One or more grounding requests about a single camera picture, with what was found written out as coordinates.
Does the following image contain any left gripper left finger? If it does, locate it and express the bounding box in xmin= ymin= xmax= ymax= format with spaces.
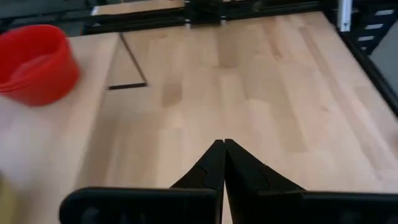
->
xmin=58 ymin=139 xmax=226 ymax=224

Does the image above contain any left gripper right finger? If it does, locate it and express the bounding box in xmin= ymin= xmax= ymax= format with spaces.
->
xmin=224 ymin=138 xmax=398 ymax=224

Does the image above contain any red plastic mini bowl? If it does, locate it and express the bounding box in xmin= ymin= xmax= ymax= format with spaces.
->
xmin=0 ymin=34 xmax=81 ymax=107
xmin=0 ymin=24 xmax=74 ymax=91

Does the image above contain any wooden shelf with black legs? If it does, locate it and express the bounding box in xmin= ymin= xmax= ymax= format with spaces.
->
xmin=0 ymin=30 xmax=149 ymax=224

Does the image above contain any black drawer cabinet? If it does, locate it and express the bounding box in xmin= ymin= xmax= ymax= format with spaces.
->
xmin=353 ymin=4 xmax=398 ymax=57

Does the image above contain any black aluminium table frame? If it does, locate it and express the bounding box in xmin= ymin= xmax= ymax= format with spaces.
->
xmin=0 ymin=0 xmax=398 ymax=118

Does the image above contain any silver aluminium bracket strip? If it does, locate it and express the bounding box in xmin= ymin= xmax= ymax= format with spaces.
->
xmin=337 ymin=0 xmax=354 ymax=32

